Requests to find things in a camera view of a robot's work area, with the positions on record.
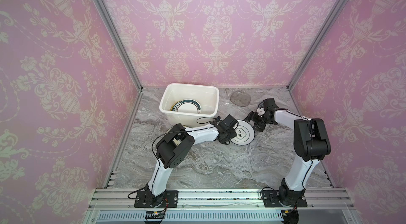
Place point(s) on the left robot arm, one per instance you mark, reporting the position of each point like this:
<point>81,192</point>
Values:
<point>173,147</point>

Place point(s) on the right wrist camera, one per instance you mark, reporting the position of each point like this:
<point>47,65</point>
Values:
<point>261,111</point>

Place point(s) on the left corner aluminium post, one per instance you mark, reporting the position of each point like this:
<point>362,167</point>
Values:
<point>113,32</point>

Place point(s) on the white plastic bin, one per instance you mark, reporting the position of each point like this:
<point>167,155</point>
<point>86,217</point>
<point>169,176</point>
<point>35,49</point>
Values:
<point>207,96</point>

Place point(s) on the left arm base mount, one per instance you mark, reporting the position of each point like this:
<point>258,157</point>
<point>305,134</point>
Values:
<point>155,199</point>

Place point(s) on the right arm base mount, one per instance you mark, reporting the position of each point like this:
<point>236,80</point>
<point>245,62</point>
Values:
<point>283,199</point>

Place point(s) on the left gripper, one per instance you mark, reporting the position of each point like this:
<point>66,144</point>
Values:
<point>227,140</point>

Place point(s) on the aluminium front rail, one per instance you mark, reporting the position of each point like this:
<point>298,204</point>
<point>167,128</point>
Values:
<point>222,206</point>

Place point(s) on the white plate black emblem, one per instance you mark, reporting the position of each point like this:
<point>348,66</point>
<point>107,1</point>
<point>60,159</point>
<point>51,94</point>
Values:
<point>245,134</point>

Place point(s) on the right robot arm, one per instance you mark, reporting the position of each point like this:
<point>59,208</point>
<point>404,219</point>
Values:
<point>311,145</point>

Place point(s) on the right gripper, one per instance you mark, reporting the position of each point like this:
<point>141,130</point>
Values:
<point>257,118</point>

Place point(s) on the white plate red green rim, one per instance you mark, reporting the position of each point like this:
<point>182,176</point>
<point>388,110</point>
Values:
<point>187,106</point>

